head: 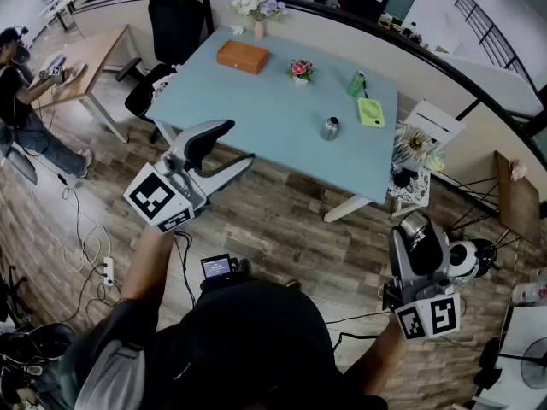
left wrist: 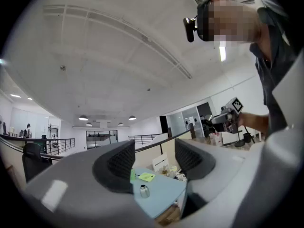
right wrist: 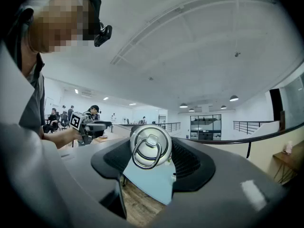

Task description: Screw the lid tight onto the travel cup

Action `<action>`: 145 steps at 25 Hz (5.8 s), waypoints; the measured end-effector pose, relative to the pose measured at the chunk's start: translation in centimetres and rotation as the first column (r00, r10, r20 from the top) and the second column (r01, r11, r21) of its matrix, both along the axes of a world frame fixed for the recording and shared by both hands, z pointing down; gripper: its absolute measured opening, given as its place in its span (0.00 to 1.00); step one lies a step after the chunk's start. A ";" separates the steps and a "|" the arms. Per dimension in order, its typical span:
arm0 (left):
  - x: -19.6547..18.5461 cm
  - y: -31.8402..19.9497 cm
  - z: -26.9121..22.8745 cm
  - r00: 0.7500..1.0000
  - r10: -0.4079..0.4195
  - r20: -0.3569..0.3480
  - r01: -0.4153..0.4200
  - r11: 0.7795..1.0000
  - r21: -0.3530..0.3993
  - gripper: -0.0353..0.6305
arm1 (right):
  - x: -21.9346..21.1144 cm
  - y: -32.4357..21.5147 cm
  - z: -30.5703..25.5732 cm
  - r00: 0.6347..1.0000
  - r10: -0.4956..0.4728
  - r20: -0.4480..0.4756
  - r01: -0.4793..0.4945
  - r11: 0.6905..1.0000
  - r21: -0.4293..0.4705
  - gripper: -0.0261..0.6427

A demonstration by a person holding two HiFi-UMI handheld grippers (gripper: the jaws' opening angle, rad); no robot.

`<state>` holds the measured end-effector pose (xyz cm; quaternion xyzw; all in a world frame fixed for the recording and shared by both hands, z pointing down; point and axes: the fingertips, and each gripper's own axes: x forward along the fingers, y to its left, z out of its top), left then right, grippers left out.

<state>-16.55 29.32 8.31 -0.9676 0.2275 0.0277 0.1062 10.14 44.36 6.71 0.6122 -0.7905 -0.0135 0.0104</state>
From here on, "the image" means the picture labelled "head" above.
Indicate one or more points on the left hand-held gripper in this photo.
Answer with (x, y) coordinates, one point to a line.
(154, 195)

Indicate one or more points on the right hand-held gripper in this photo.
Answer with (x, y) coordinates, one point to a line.
(427, 314)

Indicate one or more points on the small steel cup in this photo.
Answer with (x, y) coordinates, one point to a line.
(329, 134)

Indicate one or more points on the person's left forearm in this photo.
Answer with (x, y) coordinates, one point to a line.
(147, 267)

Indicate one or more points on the person's right forearm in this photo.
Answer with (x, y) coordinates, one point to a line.
(376, 357)

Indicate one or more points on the white and black round device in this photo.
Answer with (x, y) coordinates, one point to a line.
(466, 259)

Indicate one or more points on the white table leg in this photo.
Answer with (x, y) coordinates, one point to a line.
(166, 130)
(346, 208)

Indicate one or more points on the round patterned stool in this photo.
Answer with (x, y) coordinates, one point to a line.
(412, 184)

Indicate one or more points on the orange box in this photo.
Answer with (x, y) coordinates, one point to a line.
(241, 57)

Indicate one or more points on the dried flower bouquet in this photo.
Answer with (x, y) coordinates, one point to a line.
(416, 143)

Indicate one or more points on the black waist device with screen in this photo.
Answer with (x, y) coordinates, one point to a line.
(218, 266)

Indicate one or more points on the wooden side table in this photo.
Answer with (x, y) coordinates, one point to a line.
(517, 203)

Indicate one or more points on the person's dark shoe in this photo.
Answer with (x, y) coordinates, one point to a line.
(245, 267)
(294, 285)

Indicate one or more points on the pink flowers in white pot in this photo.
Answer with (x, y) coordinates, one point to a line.
(300, 70)

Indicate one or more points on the white desk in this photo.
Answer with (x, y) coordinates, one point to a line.
(523, 327)

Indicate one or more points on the black office chair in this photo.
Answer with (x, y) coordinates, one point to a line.
(175, 28)

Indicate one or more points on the pink plush toy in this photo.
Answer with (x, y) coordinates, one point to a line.
(519, 170)

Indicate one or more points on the green desk fan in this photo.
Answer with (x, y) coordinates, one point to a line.
(371, 113)

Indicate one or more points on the pink vase of pale flowers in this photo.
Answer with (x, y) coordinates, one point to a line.
(259, 11)

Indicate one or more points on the wooden desk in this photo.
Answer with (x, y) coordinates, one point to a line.
(96, 54)

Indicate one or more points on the white power strip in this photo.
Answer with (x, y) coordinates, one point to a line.
(109, 271)

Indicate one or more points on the green plastic bottle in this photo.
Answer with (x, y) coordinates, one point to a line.
(355, 84)

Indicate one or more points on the black floor fan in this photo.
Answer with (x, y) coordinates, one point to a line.
(536, 363)

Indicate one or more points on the person's clothed body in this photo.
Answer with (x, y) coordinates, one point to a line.
(239, 348)

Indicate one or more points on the black railing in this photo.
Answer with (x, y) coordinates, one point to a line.
(491, 28)

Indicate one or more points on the black folding stand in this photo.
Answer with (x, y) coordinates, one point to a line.
(15, 293)

